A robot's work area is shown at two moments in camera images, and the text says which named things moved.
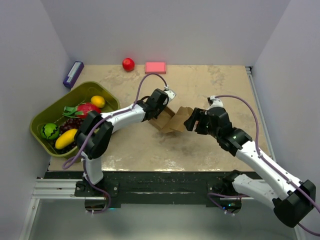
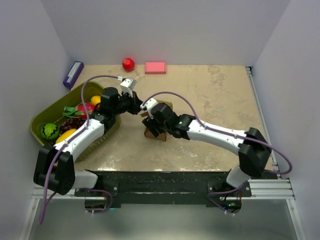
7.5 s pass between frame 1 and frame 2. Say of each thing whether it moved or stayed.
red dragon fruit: stayed
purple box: stayed
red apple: stayed
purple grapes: stayed
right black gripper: moved
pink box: stayed
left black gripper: moved
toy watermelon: stayed
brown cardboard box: moved
